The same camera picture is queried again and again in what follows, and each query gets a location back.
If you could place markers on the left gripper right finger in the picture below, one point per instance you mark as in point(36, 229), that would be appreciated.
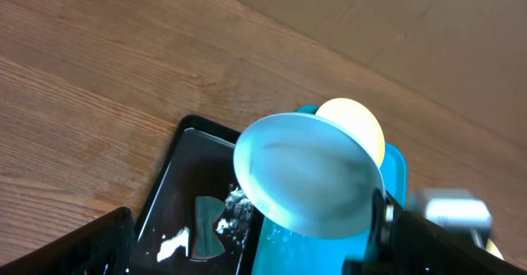
point(401, 242)

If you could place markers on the yellow-green plate far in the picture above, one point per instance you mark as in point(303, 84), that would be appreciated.
point(359, 121)

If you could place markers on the black plastic tray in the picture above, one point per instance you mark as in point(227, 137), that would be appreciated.
point(199, 162)

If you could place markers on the teal plastic tray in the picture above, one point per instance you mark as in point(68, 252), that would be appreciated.
point(281, 251)

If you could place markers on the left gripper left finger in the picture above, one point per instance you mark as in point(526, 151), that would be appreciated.
point(103, 246)

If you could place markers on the light blue plate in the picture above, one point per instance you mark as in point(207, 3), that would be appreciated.
point(307, 174)

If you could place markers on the green and red sponge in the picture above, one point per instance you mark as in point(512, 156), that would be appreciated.
point(206, 244)

